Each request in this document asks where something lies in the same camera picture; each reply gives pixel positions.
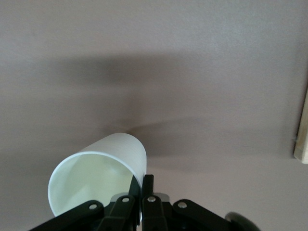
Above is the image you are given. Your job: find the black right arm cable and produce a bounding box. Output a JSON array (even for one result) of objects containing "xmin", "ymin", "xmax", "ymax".
[{"xmin": 225, "ymin": 211, "xmax": 260, "ymax": 231}]

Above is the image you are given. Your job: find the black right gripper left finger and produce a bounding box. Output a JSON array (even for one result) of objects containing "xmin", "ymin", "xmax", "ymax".
[{"xmin": 28, "ymin": 177, "xmax": 141, "ymax": 231}]

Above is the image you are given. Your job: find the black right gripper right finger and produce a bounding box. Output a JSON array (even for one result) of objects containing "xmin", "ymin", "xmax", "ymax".
[{"xmin": 141, "ymin": 174, "xmax": 233, "ymax": 231}]

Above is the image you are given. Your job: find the white plastic cup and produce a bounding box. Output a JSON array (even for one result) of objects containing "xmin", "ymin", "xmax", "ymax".
[{"xmin": 48, "ymin": 131, "xmax": 148, "ymax": 218}]

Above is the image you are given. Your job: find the bamboo cutting board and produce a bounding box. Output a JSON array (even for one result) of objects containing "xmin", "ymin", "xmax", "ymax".
[{"xmin": 293, "ymin": 84, "xmax": 308, "ymax": 164}]

